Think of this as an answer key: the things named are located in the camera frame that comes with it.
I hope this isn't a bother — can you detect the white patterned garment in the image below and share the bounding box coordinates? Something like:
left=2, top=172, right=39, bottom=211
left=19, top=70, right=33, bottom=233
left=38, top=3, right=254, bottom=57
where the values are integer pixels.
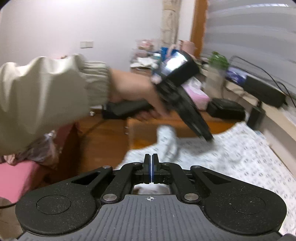
left=117, top=123, right=295, bottom=234

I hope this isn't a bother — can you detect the beige sleeved forearm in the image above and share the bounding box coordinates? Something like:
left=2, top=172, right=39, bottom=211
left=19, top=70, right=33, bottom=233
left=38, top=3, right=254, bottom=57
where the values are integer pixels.
left=1, top=55, right=111, bottom=155

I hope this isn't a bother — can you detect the person's left hand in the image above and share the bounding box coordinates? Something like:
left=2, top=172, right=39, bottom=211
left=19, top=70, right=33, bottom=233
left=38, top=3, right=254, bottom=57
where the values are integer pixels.
left=109, top=69, right=169, bottom=121

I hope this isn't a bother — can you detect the pink thermos jug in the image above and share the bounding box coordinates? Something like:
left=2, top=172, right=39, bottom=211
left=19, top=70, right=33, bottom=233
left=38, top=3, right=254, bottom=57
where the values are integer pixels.
left=178, top=40, right=196, bottom=56

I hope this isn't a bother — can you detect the pink tissue pack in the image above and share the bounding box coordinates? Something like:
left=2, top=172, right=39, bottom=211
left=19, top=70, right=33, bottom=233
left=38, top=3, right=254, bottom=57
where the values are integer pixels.
left=183, top=77, right=210, bottom=111

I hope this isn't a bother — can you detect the green plant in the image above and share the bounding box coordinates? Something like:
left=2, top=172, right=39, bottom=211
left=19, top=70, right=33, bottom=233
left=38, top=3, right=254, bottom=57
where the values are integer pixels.
left=209, top=51, right=229, bottom=70

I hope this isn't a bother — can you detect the window blind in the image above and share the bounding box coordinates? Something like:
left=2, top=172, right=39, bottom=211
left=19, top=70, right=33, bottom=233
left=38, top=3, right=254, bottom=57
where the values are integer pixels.
left=201, top=1, right=295, bottom=92

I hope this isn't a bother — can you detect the black power strip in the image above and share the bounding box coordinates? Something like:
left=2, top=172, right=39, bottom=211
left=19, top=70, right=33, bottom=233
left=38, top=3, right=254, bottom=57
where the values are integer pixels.
left=243, top=75, right=286, bottom=108

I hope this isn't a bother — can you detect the black power adapter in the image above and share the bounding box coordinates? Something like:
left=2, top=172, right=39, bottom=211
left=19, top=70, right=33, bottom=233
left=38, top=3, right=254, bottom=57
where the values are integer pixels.
left=246, top=106, right=265, bottom=130

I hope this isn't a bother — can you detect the beige window sill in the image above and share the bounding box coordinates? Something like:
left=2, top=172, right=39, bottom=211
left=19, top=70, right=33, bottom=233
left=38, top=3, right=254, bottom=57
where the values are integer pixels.
left=222, top=78, right=296, bottom=163

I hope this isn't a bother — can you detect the pink cushion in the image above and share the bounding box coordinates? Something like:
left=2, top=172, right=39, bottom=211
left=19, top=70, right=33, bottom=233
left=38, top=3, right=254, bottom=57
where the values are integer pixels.
left=0, top=161, right=47, bottom=203

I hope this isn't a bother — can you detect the wooden window frame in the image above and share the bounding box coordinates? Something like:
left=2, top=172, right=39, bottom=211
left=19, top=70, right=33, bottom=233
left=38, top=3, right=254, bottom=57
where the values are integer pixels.
left=190, top=0, right=208, bottom=58

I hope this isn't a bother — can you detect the white wall switch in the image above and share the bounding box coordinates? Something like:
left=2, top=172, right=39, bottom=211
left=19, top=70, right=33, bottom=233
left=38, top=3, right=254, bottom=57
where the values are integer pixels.
left=80, top=41, right=93, bottom=49

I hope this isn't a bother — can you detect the black cable on sill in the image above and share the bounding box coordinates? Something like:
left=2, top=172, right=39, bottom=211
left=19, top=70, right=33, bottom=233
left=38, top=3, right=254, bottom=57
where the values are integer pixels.
left=229, top=55, right=296, bottom=107

